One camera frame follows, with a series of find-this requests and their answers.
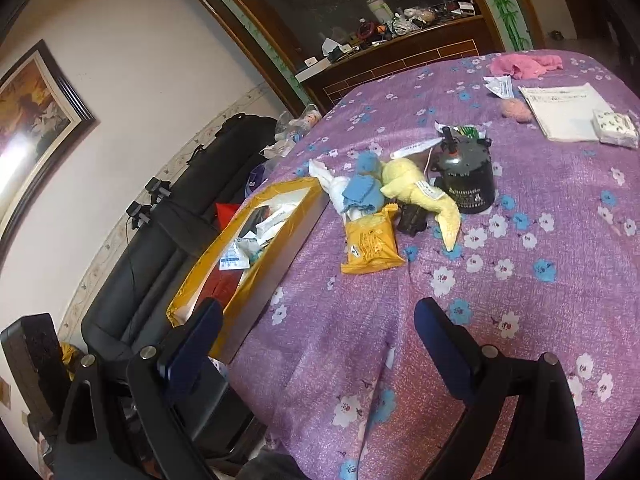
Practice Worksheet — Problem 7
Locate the yellow cardboard box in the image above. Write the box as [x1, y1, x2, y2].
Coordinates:
[166, 177, 332, 365]

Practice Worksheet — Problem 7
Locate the dark wooden cabinet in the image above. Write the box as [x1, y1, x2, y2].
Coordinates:
[159, 0, 546, 117]

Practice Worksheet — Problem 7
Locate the white crumpled wrapper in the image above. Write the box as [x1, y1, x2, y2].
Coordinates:
[483, 75, 515, 99]

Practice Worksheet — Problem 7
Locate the blue towel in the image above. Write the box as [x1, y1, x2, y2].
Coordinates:
[342, 152, 385, 213]

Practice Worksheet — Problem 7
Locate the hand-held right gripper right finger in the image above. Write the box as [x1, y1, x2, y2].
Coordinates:
[414, 297, 587, 480]

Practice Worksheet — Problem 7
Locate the pink cloth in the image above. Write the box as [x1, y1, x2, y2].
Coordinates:
[489, 50, 565, 81]

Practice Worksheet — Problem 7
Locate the orange wet wipes packet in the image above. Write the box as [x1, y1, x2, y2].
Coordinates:
[341, 206, 406, 276]

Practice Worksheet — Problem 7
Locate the framed wall picture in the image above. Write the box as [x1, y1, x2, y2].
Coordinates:
[0, 39, 97, 256]

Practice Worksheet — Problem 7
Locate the white towel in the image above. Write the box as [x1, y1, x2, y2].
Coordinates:
[308, 158, 362, 221]

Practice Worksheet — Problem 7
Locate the purple floral tablecloth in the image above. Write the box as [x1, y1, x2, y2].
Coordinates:
[226, 49, 640, 480]

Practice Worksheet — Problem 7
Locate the white paper booklet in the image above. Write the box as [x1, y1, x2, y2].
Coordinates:
[517, 83, 617, 142]

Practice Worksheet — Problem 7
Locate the pink fluffy ball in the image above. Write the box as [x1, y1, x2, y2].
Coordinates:
[501, 98, 536, 123]

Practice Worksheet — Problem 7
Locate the black leather sofa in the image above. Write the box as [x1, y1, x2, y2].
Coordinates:
[80, 113, 279, 461]

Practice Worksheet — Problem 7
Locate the small black object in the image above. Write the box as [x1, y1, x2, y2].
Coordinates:
[396, 202, 429, 235]

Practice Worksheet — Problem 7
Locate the floral tissue packet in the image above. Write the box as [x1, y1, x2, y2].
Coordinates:
[592, 108, 640, 149]

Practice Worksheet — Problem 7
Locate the black electric motor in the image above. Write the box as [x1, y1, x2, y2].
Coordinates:
[431, 127, 497, 215]

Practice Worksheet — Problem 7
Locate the yellow towel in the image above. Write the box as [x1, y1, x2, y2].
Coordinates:
[381, 157, 462, 252]

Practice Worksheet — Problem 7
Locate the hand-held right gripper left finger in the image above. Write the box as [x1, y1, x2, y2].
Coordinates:
[54, 298, 224, 480]

